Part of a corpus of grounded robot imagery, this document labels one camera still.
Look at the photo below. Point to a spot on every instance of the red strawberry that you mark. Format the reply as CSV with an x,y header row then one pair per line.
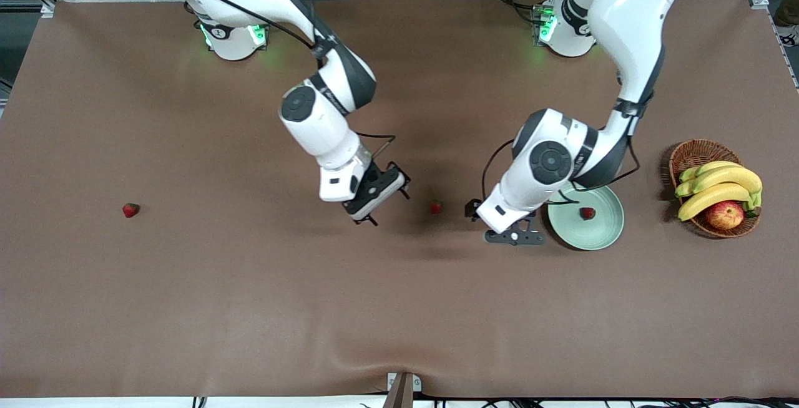
x,y
587,213
130,210
436,208

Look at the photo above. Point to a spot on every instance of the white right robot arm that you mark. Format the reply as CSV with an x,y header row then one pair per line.
x,y
324,127

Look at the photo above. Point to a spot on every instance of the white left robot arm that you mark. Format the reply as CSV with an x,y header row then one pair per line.
x,y
630,27

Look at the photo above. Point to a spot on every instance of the pale green plate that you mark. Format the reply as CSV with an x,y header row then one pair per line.
x,y
593,233

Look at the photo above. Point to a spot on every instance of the brown table cloth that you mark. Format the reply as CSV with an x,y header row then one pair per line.
x,y
374,308

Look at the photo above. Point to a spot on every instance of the brown metal bar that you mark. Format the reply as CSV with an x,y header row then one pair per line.
x,y
399,395

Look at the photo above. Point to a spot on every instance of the brown wicker basket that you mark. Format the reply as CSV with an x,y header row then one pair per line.
x,y
693,155

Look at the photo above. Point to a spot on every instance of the small greenish yellow banana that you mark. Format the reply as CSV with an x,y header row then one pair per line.
x,y
711,168

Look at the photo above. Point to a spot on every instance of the red apple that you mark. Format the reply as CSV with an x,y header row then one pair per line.
x,y
724,214

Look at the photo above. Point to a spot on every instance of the white sneaker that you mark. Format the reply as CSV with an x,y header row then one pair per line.
x,y
788,35

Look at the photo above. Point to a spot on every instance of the silver metal bracket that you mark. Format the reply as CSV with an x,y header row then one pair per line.
x,y
416,383

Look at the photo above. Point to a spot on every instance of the silver corner bracket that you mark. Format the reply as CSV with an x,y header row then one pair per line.
x,y
760,2
47,10

